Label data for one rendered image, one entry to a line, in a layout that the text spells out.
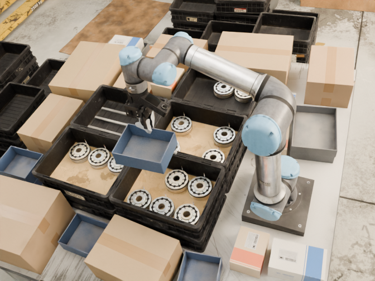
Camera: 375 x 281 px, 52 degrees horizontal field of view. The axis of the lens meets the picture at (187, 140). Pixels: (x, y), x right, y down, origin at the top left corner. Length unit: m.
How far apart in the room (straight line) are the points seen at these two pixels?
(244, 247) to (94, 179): 0.73
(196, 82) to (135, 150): 0.72
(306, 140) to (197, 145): 0.52
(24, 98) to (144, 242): 1.71
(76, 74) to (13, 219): 0.90
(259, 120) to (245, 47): 1.10
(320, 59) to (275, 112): 1.07
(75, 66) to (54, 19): 2.44
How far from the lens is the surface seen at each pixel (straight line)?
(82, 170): 1.86
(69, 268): 1.79
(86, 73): 2.25
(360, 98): 3.29
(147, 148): 1.52
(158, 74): 1.23
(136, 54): 1.28
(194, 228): 1.46
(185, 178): 1.67
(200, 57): 1.29
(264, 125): 1.13
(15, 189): 1.85
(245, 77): 1.26
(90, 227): 1.84
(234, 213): 1.74
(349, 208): 2.64
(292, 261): 1.56
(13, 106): 2.93
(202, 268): 1.64
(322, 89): 2.09
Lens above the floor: 2.22
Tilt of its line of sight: 49 degrees down
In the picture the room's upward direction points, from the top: 11 degrees counter-clockwise
